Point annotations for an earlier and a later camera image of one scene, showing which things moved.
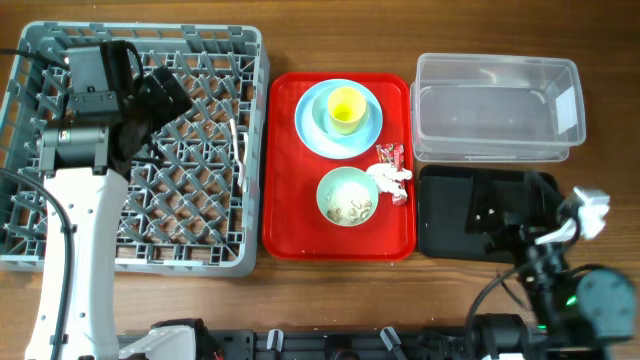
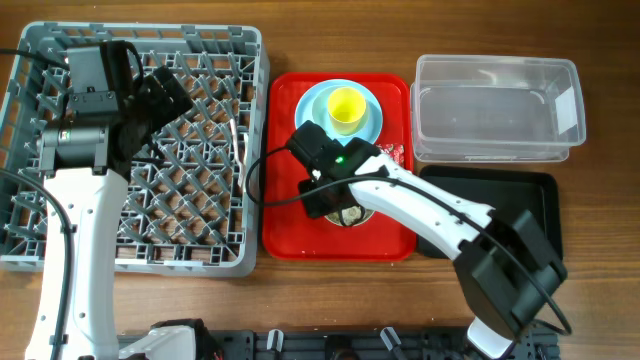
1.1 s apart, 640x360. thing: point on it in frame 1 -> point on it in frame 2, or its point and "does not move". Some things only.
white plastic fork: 239,163 does not move
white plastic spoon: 245,139 does not move
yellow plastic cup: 347,108 does not move
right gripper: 489,222 -> 313,208
